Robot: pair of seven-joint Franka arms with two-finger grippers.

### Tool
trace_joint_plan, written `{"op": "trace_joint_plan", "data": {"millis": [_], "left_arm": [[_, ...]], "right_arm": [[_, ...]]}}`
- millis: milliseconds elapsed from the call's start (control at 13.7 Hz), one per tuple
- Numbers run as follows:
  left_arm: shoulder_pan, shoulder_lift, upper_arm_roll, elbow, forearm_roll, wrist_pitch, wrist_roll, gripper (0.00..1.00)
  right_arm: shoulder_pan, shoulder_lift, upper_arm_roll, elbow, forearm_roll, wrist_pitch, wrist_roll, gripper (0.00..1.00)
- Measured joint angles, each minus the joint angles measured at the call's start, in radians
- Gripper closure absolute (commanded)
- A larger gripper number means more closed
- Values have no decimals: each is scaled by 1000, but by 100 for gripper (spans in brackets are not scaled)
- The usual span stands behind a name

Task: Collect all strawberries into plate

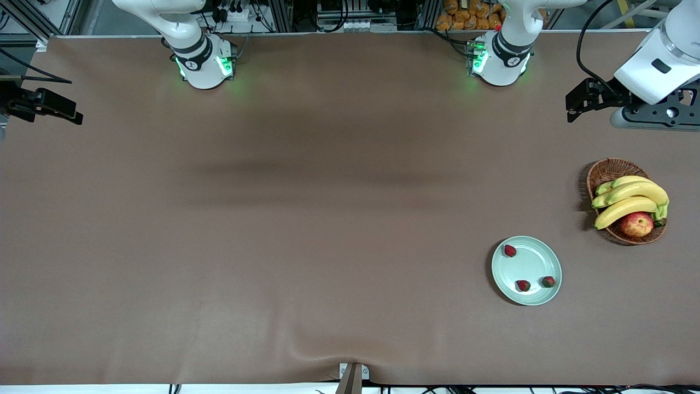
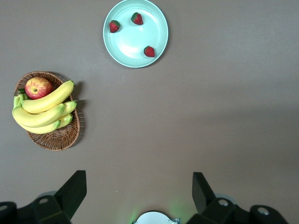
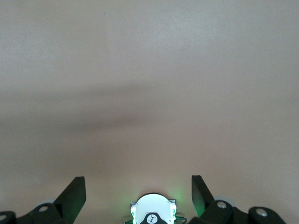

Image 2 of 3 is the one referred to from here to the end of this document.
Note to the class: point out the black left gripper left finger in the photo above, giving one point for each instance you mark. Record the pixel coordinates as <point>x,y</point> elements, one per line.
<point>67,200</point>

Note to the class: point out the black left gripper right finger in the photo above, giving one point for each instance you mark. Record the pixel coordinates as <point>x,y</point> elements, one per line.
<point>208,207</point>

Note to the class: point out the red strawberry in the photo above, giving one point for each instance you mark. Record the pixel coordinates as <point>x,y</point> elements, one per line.
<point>114,26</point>
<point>137,18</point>
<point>149,51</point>

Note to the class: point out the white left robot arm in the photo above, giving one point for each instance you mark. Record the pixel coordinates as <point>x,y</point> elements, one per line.
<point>151,218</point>

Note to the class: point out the pale green round plate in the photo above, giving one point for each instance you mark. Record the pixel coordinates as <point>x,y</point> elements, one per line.
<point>135,39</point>

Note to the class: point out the brown wicker basket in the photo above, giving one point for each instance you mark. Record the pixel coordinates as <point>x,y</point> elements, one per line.
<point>58,137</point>

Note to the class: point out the yellow banana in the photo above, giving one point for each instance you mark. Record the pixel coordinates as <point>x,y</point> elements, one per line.
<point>46,101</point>
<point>70,106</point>
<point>35,119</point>
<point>66,120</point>
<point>42,129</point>

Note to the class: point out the brown table cloth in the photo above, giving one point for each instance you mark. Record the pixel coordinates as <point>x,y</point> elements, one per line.
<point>187,105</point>

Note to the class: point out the red yellow apple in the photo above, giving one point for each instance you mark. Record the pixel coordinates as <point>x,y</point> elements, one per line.
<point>37,88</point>

